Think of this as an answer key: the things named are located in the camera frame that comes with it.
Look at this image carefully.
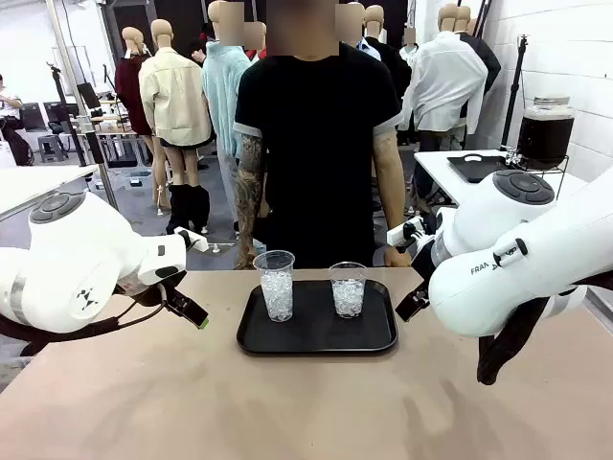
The short clear iced cup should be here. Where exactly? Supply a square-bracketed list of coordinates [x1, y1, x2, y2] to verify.
[328, 261, 368, 320]

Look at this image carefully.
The white table with plain top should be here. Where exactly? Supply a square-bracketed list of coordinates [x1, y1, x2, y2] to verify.
[0, 165, 100, 217]

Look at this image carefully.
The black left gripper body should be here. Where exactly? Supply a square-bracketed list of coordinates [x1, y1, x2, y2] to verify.
[136, 273, 187, 309]

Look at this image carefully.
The mannequin in light blue fleece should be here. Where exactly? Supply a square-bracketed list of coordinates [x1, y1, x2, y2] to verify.
[200, 0, 267, 236]

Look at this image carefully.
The mannequin in red jacket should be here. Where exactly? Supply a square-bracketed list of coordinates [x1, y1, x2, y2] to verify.
[243, 21, 267, 63]

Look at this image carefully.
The black wire dispenser stand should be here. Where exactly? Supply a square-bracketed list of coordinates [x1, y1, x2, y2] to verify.
[507, 153, 571, 174]

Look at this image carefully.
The black tray with handle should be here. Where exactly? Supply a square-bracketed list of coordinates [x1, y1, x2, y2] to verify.
[446, 152, 511, 184]

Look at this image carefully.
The white table holding dispenser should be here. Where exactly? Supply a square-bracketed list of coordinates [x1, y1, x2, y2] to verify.
[414, 149, 590, 208]

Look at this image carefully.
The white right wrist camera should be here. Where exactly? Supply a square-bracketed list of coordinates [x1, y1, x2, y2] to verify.
[385, 215, 427, 249]

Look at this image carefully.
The black plastic serving tray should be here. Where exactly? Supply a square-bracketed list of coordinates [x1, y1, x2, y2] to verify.
[236, 279, 399, 357]

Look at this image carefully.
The tattooed right forearm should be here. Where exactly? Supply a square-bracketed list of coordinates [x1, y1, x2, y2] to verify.
[235, 167, 266, 253]

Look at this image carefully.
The mannequin in maroon dress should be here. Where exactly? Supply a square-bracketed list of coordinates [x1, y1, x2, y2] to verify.
[114, 26, 169, 217]

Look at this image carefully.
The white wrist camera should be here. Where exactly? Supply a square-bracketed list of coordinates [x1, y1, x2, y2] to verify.
[385, 215, 427, 249]
[177, 228, 211, 254]

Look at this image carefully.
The person's left hand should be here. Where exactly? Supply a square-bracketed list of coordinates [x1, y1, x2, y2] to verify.
[382, 246, 413, 268]

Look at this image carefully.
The mannequin in black jacket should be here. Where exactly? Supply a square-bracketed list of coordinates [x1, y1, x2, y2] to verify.
[457, 5, 502, 121]

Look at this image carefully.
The man in black T-shirt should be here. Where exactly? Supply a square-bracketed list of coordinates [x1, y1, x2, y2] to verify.
[233, 0, 403, 269]

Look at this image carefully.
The grey plastic stool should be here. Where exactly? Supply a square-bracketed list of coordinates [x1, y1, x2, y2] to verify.
[36, 133, 67, 163]

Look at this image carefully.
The mannequin in cream jacket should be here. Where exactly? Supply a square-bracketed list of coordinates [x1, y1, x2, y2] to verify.
[138, 18, 215, 236]

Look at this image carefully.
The mannequin in black suit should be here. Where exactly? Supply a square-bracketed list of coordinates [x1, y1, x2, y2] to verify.
[362, 4, 414, 148]

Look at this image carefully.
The black tripod with thick leg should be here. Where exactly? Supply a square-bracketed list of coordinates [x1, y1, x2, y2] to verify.
[46, 60, 105, 165]

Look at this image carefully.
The tall slim black tripod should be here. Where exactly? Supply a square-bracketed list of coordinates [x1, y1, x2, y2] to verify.
[500, 33, 530, 150]

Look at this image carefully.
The silver metal pole stand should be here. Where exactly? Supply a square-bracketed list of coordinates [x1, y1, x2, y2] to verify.
[47, 0, 120, 212]

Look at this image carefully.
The person's left forearm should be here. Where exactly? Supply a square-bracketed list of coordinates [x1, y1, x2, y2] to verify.
[373, 167, 408, 253]

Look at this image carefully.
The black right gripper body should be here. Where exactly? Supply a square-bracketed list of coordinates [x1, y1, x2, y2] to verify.
[409, 208, 444, 294]

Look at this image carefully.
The tall clear iced cup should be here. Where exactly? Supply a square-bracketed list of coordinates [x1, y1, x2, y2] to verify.
[252, 249, 296, 323]

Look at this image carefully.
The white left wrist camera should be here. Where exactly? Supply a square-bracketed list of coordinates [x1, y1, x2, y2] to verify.
[177, 228, 211, 254]

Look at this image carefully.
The mannequin in white shirt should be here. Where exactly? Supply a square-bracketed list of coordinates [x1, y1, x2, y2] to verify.
[399, 3, 489, 145]

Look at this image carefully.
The person's right hand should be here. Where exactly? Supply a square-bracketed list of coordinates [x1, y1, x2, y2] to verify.
[235, 246, 259, 271]

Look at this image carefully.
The black monitor screen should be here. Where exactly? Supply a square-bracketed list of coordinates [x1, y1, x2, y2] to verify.
[76, 81, 102, 110]

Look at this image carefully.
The mannequin in blue shirt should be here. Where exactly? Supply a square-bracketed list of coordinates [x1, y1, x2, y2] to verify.
[334, 2, 383, 62]

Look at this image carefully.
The glass dark drink dispenser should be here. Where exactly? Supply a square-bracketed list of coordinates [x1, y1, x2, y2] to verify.
[505, 95, 576, 170]

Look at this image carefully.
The man in white T-shirt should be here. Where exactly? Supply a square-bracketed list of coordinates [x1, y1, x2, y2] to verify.
[0, 74, 31, 167]

